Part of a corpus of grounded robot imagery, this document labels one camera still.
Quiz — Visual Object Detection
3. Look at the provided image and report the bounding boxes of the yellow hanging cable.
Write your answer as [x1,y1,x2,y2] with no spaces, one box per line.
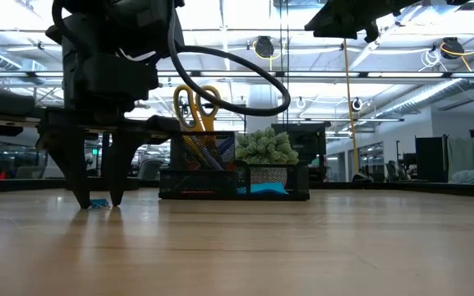
[342,39,361,178]

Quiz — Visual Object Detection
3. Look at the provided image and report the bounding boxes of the black ceiling cable reel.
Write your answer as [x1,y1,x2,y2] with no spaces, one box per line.
[440,36,466,60]
[253,35,277,60]

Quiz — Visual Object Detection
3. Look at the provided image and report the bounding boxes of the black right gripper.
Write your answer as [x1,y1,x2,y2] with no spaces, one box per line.
[304,0,425,44]

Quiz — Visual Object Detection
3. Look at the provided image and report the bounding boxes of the blue sticky note pad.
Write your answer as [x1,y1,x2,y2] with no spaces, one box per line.
[236,182,289,196]

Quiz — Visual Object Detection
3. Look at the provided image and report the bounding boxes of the yellow-handled scissors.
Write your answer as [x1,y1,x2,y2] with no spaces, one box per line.
[173,84,225,172]

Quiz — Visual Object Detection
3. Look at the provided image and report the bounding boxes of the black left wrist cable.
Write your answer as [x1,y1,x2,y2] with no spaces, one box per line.
[167,0,292,118]

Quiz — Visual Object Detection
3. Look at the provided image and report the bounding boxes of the black equipment rack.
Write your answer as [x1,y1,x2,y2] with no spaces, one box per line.
[272,122,331,182]

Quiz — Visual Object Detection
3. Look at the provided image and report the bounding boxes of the black tall cabinet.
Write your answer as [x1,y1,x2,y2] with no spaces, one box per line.
[415,136,449,183]

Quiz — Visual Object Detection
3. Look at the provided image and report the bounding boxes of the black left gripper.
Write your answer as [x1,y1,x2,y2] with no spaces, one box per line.
[0,12,184,210]

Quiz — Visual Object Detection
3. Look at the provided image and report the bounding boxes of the black aluminium table frame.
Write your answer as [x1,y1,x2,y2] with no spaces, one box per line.
[0,177,474,199]

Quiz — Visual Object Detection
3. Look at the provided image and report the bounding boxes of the green artificial potted plant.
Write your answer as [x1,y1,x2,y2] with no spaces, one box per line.
[235,127,300,186]

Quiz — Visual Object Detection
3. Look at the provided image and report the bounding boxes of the black mesh desk organizer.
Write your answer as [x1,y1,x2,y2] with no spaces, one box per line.
[158,130,311,201]

